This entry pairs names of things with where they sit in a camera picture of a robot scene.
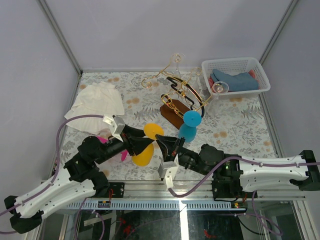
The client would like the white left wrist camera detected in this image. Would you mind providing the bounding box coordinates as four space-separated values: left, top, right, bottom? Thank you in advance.
102 115 126 142

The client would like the white plastic basket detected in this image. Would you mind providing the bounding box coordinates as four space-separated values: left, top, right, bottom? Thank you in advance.
201 57 271 99

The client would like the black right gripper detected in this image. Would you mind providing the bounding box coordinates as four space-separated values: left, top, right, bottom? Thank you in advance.
155 134 210 177

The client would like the gold wire wine glass rack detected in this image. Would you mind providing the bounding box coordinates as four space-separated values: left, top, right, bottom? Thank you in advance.
141 57 209 129

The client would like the yellow plastic goblet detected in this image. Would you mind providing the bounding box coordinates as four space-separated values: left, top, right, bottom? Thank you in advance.
131 122 165 168

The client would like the aluminium mounting rail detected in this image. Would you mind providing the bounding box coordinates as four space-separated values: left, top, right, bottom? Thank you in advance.
120 180 306 201

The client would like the white cloth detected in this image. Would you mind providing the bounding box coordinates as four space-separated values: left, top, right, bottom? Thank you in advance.
64 82 125 135

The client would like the blue plastic wine glass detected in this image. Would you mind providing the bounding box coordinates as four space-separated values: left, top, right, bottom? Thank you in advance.
178 110 202 143

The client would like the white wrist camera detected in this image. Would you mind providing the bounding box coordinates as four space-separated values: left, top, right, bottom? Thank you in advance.
102 115 126 142
158 155 179 189

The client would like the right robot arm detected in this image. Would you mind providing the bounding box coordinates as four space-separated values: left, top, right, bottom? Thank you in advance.
155 134 320 200

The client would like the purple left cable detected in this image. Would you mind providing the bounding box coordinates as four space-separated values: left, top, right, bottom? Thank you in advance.
0 114 105 235

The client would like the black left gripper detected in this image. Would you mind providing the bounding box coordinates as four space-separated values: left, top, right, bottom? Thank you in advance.
97 126 156 166

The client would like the blue cloth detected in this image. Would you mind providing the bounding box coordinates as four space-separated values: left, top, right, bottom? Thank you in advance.
209 68 259 91

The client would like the pink plastic wine glass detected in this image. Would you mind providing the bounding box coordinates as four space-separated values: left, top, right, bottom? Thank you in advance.
97 136 129 162

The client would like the ribbed clear wine glass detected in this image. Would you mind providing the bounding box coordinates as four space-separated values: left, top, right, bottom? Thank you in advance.
170 52 186 78

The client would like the slotted cable duct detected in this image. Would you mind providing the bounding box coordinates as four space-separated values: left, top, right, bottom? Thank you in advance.
66 199 245 211

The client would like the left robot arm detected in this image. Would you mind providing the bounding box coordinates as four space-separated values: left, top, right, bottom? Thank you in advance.
4 125 155 234

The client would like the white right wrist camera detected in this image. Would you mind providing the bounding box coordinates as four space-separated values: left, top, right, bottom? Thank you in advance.
158 155 179 189

